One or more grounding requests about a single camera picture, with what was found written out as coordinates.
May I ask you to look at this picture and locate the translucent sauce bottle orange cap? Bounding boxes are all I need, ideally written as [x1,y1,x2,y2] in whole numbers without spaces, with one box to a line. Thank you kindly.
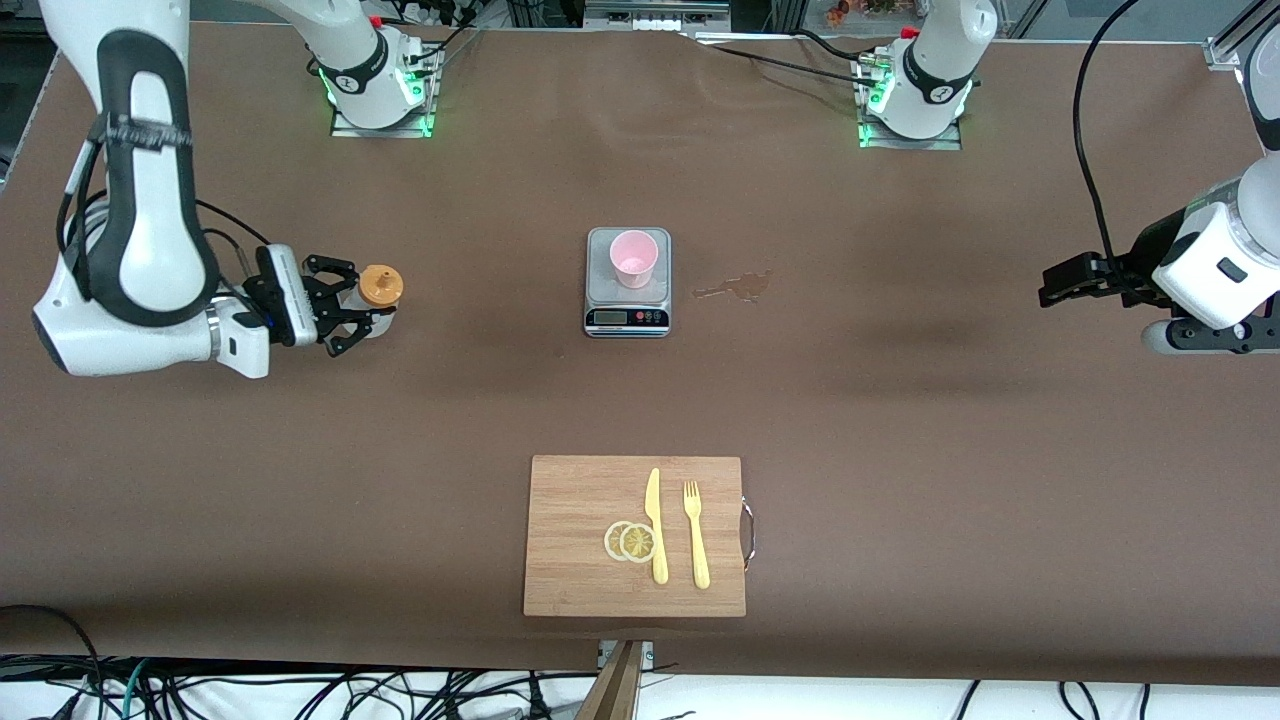
[338,263,405,341]

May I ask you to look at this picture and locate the pink plastic cup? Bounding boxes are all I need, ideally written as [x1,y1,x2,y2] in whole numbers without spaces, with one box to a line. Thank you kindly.
[610,230,659,290]

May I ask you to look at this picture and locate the brown table cover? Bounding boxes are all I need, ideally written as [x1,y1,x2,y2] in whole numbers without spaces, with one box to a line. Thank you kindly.
[0,18,1280,686]

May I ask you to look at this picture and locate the silver digital kitchen scale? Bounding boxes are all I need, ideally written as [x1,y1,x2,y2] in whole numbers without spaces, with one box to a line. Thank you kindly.
[584,227,672,339]

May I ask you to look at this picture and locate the bamboo cutting board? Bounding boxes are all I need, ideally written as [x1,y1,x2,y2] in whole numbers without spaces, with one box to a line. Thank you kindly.
[523,455,747,618]

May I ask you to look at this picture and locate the colourful small items pile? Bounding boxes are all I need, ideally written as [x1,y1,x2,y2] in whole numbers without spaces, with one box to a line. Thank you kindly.
[825,0,906,26]

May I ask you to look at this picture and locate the yellow plastic knife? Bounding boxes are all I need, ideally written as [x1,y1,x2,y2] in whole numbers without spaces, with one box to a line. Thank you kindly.
[645,468,670,586]

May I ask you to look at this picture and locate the yellow plastic fork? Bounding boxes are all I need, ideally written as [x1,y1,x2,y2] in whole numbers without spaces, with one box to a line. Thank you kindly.
[683,480,711,590]

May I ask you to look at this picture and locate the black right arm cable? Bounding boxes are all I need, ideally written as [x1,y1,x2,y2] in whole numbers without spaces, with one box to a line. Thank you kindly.
[55,140,276,301]

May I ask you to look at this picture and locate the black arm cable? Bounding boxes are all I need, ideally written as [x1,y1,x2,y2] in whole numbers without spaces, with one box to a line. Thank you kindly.
[55,140,276,301]
[1074,0,1146,276]

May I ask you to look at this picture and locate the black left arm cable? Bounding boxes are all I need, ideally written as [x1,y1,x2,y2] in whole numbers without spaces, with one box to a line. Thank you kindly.
[1074,0,1146,276]

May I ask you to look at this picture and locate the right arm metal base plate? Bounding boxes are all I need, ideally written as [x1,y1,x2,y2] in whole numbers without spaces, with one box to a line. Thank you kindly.
[330,45,441,139]

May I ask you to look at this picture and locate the aluminium frame corner profile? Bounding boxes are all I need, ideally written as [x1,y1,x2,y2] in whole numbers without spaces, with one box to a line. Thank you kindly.
[1205,0,1280,71]

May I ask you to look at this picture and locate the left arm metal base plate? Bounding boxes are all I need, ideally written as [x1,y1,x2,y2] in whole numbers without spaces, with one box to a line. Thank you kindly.
[857,55,963,151]

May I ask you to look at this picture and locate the black looped floor cable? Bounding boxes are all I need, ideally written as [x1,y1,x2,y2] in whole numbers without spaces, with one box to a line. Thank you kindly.
[0,604,101,701]

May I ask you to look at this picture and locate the short black table cable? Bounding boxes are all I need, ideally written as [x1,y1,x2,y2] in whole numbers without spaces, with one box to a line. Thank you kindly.
[795,28,883,69]

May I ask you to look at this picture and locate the teal floor cable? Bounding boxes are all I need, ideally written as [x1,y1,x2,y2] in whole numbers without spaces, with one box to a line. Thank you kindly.
[118,658,151,720]

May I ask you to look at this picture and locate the long black table cable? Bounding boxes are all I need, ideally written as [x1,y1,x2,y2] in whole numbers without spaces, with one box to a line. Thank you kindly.
[690,40,881,89]

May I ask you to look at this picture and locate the wooden post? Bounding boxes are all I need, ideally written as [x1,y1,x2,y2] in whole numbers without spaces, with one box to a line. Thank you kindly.
[575,640,643,720]

